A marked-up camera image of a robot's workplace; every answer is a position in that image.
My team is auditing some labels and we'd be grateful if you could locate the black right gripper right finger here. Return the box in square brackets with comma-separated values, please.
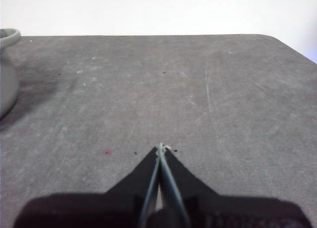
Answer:
[160, 146, 313, 228]

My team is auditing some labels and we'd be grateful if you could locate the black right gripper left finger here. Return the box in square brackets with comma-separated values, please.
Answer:
[13, 145, 161, 228]

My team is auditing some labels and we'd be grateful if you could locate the pale green electric pot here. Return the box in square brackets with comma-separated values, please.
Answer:
[0, 28, 22, 119]

